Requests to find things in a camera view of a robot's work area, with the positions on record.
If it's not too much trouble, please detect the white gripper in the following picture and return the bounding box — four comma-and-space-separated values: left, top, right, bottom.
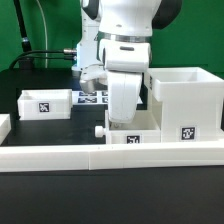
107, 71, 142, 123

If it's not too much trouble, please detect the white front drawer box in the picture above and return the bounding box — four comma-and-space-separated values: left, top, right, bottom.
95, 110, 161, 144

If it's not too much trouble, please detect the white drawer box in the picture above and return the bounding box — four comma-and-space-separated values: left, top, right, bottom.
17, 89, 72, 120
95, 110, 161, 144

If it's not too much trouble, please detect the white drawer cabinet housing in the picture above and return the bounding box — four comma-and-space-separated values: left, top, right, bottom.
145, 67, 224, 142

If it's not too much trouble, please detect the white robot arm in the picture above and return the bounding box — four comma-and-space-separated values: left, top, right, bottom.
72, 0, 183, 123

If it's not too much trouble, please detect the white rear drawer box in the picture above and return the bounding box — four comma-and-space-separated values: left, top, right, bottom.
17, 89, 72, 120

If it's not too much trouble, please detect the white marker tag sheet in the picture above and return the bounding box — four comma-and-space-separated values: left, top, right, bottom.
71, 89, 148, 106

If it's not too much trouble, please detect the black pole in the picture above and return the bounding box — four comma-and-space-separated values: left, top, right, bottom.
13, 0, 32, 52

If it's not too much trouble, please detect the black cable bundle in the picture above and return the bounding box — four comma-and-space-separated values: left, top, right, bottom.
9, 48, 78, 70

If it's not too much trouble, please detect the white cable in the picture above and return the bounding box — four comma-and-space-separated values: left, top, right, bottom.
35, 0, 49, 69

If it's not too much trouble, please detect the white plastic border frame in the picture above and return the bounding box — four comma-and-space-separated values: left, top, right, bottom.
0, 114, 224, 172

